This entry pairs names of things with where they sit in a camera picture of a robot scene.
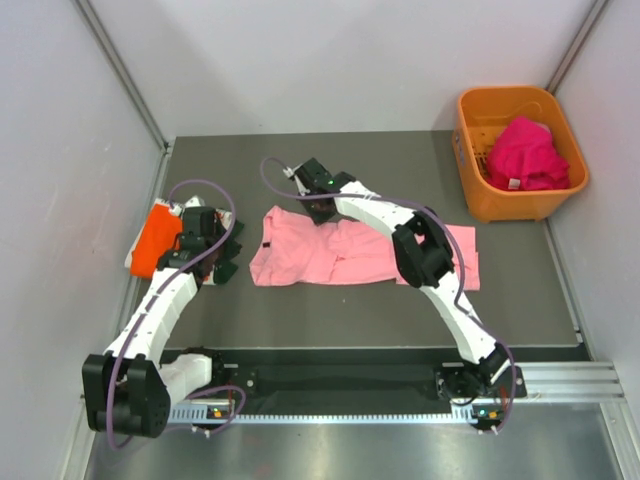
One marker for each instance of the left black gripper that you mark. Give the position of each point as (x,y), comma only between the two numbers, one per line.
(216,228)

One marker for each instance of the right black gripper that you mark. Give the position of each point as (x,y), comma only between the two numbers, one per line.
(317,218)

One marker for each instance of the dark green t shirt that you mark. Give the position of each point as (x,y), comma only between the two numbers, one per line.
(224,267)

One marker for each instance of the white printed t shirt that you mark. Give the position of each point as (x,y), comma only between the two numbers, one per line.
(202,271)

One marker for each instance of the light pink t shirt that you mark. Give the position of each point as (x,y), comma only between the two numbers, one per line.
(294,250)

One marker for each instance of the magenta t shirt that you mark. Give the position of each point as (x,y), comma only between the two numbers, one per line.
(523,158)

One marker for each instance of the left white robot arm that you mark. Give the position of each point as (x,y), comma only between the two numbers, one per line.
(144,338)

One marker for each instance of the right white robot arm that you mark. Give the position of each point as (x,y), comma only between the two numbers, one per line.
(426,256)

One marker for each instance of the orange plastic basket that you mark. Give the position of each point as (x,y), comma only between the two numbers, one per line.
(483,114)

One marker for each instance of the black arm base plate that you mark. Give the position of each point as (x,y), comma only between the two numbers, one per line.
(401,401)

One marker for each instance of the grey slotted cable duct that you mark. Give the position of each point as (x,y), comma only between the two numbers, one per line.
(214,412)

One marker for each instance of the aluminium frame rail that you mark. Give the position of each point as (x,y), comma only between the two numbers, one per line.
(580,382)

